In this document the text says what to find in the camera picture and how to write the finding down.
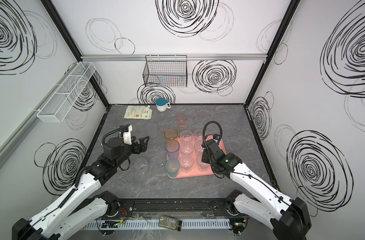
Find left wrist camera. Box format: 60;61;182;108
119;125;132;145

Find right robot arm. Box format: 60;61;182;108
202;139;311;240

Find white cup teal lid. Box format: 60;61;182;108
155;98;171;112

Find clear green bottle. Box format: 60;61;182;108
158;216;182;232

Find amber glass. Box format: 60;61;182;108
164;128;178;141

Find white cable duct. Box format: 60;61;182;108
83;218;231;231

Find clear faceted glass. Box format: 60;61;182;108
180;130;193;143

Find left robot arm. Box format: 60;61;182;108
11;137;149;240

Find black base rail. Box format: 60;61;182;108
118;198;237;217

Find teal glass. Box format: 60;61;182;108
165;159;180;178

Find blue glass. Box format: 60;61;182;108
165;140;180;160

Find black wire basket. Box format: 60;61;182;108
142;55;188;88

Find pink tray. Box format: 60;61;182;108
165;138;214;179

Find frosted textured glass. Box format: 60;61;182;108
145;123;158;139

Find short clear glass front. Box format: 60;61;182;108
134;158;148;174

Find clear tall glass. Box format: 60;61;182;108
179;155;193;173

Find pink small glass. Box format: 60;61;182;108
176;113;187;128

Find white wire shelf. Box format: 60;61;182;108
37;62;96;123

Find organic sugar pouch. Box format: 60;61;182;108
124;106;152;120

